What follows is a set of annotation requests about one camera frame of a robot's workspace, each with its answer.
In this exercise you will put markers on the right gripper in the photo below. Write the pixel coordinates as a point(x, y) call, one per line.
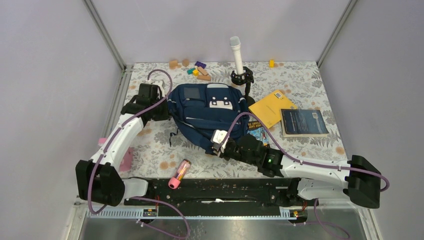
point(224, 154)

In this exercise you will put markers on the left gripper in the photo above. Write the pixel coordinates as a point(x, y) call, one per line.
point(165, 115)

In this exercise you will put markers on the navy blue student backpack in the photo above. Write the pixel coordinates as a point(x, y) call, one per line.
point(199, 109)

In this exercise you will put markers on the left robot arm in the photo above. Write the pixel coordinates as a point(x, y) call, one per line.
point(98, 178)

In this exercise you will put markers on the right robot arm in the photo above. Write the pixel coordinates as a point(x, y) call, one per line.
point(356, 179)

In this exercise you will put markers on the treehouse story paperback book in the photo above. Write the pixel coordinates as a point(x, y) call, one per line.
point(256, 129)

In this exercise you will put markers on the yellow book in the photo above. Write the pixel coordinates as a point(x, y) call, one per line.
point(268, 108)

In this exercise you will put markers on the teal toy block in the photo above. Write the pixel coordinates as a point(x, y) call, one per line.
point(190, 71)

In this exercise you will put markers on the round wooden block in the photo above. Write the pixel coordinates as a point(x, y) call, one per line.
point(185, 62)

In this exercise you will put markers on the small yellow block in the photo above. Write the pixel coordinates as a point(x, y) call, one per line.
point(195, 72)

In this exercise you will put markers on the dark blue book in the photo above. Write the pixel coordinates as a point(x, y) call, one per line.
point(302, 123)

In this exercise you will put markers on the purple toy block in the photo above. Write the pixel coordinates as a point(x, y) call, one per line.
point(200, 64)

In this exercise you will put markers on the long tan wooden block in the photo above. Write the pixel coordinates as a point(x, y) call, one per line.
point(203, 74)

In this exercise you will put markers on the black microphone stand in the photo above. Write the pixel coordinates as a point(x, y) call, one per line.
point(245, 78)

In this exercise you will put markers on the pink box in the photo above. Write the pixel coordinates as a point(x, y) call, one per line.
point(127, 160)

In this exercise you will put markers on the pink-capped clear tube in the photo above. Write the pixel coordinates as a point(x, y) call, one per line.
point(182, 169)

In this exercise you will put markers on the yellow toy block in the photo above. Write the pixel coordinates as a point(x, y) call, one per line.
point(271, 63)

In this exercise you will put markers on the white microphone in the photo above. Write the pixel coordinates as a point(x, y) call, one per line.
point(235, 45)

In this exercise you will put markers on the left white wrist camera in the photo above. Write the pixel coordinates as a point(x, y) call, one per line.
point(159, 86)

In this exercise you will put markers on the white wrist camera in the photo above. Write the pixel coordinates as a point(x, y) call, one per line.
point(219, 139)
point(159, 86)

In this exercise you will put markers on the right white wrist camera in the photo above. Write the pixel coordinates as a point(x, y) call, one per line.
point(219, 139)

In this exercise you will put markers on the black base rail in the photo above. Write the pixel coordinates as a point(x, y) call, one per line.
point(229, 197)

